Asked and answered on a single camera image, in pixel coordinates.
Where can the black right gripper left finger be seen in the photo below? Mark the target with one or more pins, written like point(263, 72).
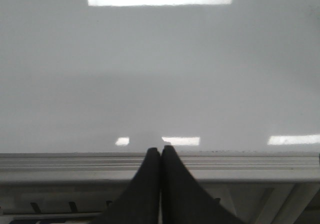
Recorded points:
point(139, 203)

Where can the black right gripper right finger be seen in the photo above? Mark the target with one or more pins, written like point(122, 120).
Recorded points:
point(183, 200)

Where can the white whiteboard with aluminium frame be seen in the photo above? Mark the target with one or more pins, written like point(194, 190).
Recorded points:
point(235, 83)

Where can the white marker tray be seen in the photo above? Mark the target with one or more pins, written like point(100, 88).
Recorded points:
point(72, 215)

